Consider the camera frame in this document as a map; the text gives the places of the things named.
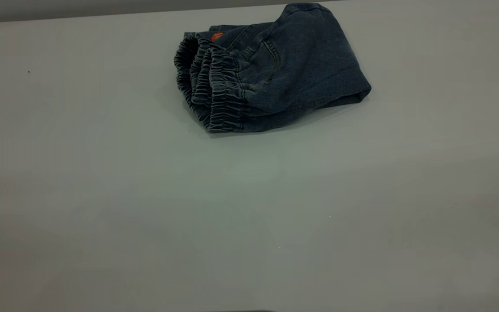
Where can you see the blue denim shorts with print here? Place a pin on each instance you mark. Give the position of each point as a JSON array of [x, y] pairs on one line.
[[293, 65]]

